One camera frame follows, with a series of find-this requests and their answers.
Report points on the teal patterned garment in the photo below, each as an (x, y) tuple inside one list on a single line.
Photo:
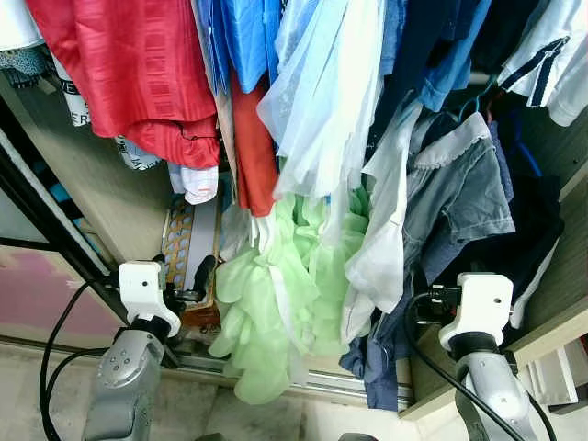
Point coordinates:
[(23, 62)]

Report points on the light green ruffled garment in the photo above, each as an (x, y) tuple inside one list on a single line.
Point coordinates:
[(266, 303)]

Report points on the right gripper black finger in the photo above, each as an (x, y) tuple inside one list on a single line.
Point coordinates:
[(418, 280)]

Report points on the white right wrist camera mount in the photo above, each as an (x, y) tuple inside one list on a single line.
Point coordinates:
[(482, 303)]

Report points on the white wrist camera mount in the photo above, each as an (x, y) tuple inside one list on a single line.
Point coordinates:
[(142, 285), (482, 303)]

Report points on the long white hanging garment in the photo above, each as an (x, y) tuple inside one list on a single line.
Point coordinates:
[(381, 248)]

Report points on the red hanging garment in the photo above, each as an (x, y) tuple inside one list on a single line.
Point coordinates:
[(129, 64)]

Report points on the white cloth with red print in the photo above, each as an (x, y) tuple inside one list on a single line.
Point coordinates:
[(195, 184)]

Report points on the white shirt with navy stripe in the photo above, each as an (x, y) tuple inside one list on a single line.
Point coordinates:
[(560, 55)]

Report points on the navy hanging garment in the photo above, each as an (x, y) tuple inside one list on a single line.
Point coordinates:
[(418, 46)]

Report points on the plain white hanging garment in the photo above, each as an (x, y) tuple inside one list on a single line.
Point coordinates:
[(18, 23)]

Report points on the white plastic crate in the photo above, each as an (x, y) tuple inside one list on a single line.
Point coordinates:
[(551, 372)]

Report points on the patterned cardboard box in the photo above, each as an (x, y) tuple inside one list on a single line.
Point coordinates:
[(188, 239)]

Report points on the orange-red hanging garment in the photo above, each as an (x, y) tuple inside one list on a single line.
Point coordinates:
[(253, 156)]

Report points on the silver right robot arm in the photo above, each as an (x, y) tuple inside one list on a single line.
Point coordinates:
[(491, 395)]

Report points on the white garment with black lettering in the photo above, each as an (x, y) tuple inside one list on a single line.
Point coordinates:
[(138, 154)]

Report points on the grey wooden wardrobe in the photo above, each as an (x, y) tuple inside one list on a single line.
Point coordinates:
[(101, 184)]

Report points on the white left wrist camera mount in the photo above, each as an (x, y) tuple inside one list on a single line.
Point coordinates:
[(142, 285)]

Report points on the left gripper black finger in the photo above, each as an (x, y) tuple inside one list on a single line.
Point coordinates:
[(203, 276), (157, 261)]

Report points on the blue denim jeans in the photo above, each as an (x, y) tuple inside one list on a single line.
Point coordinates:
[(377, 367)]

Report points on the medium blue hanging shirt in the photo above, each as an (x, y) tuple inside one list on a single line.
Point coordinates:
[(459, 64)]

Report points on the bright blue hanging shirt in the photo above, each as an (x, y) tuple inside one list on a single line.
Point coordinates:
[(253, 37)]

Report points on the pale blue sheer garment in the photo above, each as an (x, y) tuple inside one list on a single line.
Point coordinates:
[(322, 110)]

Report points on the black hanging garment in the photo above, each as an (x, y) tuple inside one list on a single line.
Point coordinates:
[(533, 220)]

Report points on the grey short-sleeved shirt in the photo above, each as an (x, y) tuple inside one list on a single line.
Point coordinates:
[(459, 193)]

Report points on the black framed sliding door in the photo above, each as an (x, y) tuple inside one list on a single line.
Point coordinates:
[(37, 294)]

